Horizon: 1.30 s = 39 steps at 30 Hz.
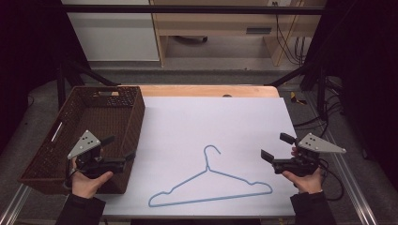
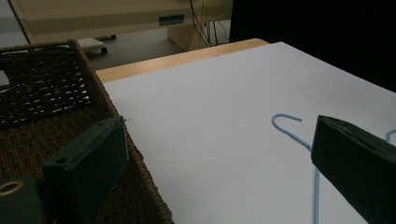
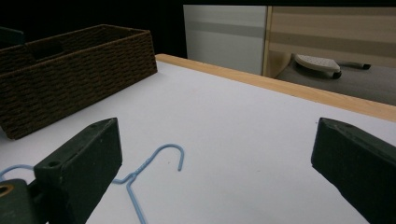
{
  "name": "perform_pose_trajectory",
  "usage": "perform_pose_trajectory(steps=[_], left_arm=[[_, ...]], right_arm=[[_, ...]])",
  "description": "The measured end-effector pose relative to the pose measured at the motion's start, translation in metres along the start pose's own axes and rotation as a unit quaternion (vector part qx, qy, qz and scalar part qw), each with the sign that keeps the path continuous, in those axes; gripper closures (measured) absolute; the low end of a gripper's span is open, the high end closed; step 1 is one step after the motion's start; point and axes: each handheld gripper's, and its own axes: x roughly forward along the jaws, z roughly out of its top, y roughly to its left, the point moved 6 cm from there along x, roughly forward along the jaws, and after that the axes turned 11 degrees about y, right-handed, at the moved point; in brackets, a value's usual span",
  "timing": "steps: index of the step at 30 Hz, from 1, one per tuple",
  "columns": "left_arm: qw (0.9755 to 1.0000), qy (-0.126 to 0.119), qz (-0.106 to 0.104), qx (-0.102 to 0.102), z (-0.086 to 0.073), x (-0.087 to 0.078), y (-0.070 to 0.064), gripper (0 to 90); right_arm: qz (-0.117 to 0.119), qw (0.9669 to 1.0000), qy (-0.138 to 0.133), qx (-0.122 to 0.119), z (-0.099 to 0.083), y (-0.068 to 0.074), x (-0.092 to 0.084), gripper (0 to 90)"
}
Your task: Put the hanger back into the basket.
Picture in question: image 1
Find light wooden desk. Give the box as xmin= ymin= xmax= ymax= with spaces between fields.
xmin=149 ymin=0 xmax=327 ymax=68

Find dark curtain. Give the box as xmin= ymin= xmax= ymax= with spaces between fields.
xmin=301 ymin=0 xmax=398 ymax=191
xmin=0 ymin=0 xmax=92 ymax=154

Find person's left hand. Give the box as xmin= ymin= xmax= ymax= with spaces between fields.
xmin=70 ymin=158 xmax=115 ymax=200

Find aluminium rail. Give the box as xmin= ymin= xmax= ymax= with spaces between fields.
xmin=0 ymin=184 xmax=32 ymax=225
xmin=304 ymin=93 xmax=379 ymax=225

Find black hanging cables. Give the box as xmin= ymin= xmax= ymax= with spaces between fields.
xmin=273 ymin=1 xmax=311 ymax=67

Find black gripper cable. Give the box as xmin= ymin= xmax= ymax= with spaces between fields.
xmin=63 ymin=158 xmax=79 ymax=191
xmin=317 ymin=157 xmax=345 ymax=202

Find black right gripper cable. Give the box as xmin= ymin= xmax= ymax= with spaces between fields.
xmin=317 ymin=157 xmax=345 ymax=202

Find brown woven basket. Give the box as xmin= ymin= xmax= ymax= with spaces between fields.
xmin=17 ymin=85 xmax=146 ymax=195

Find black horizontal frame bar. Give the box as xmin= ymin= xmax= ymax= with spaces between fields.
xmin=62 ymin=4 xmax=325 ymax=16

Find white table mat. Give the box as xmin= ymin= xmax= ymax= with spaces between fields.
xmin=101 ymin=96 xmax=299 ymax=218

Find white cabinet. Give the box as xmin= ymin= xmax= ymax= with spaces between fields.
xmin=61 ymin=0 xmax=161 ymax=62

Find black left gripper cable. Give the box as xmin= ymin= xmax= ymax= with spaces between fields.
xmin=63 ymin=158 xmax=79 ymax=191

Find black floor cables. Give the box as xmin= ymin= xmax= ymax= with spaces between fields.
xmin=292 ymin=93 xmax=345 ymax=139

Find person's right hand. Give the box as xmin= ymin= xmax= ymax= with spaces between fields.
xmin=282 ymin=168 xmax=325 ymax=195

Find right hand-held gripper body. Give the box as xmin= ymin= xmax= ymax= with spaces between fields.
xmin=271 ymin=132 xmax=347 ymax=178

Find blue wire clothes hanger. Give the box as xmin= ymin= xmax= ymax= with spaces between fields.
xmin=147 ymin=144 xmax=274 ymax=208

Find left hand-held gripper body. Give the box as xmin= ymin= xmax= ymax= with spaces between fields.
xmin=66 ymin=129 xmax=128 ymax=180

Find yellow and black tool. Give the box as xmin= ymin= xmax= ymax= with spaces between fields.
xmin=289 ymin=91 xmax=308 ymax=106

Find black metal stand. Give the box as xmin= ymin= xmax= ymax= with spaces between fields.
xmin=267 ymin=62 xmax=329 ymax=121
xmin=55 ymin=59 xmax=121 ymax=109

